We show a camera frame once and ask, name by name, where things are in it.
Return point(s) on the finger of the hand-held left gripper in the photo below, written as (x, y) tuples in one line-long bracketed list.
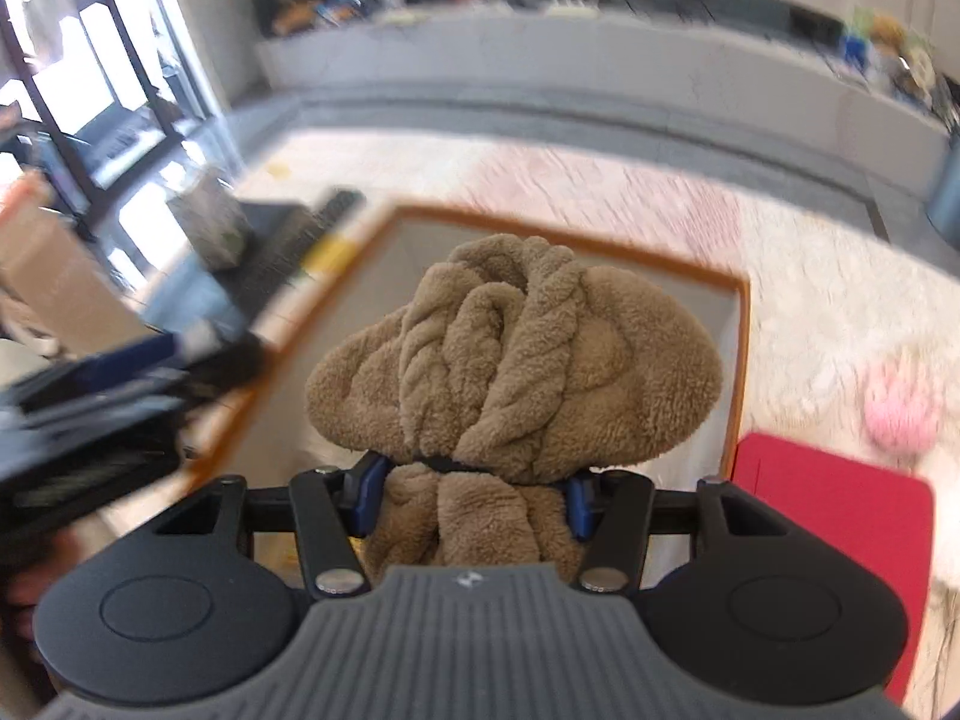
[(225, 371), (127, 360)]

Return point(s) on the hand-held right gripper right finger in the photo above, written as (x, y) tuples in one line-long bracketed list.
[(579, 508)]

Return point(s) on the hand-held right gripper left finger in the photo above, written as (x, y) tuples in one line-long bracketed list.
[(366, 495)]

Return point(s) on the brown plush towel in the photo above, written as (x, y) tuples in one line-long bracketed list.
[(525, 360)]

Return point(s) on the white milk carton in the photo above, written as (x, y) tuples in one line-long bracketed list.
[(210, 221)]

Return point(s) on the red lidded container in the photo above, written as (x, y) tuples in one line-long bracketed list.
[(825, 487)]

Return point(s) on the pink plush ball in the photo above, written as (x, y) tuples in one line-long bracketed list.
[(900, 409)]

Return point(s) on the bronze round ornament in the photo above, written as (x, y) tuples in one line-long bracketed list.
[(294, 17)]

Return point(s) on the blue snack bags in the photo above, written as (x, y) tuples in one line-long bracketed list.
[(343, 6)]

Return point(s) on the marble television console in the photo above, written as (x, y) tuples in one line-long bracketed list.
[(600, 52)]

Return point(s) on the grey metal trash can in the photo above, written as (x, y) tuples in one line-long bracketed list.
[(946, 199)]

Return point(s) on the green picture board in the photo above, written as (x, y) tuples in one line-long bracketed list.
[(859, 30)]

